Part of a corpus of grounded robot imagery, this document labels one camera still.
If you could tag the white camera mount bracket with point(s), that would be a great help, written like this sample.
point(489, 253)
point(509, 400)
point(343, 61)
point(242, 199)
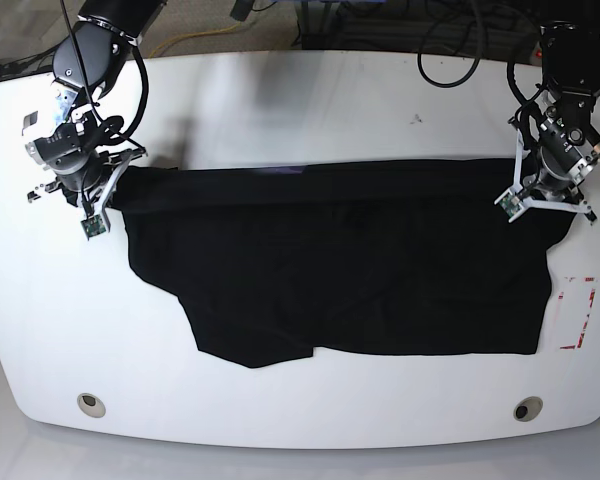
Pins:
point(517, 199)
point(97, 220)

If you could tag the red tape rectangle marking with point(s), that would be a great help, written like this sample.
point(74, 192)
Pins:
point(573, 312)

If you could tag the table cable grommet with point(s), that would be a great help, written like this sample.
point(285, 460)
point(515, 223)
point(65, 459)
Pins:
point(91, 405)
point(528, 409)

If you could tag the left table cable grommet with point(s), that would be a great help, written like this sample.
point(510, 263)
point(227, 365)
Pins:
point(91, 405)

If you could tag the black T-shirt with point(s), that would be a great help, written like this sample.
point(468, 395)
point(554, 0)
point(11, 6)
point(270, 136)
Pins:
point(381, 258)

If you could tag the right table cable grommet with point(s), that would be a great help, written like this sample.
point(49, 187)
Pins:
point(528, 409)

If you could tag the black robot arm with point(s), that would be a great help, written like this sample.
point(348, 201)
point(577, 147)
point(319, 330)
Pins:
point(571, 63)
point(105, 35)

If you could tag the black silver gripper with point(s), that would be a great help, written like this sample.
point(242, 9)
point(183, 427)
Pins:
point(86, 155)
point(563, 145)

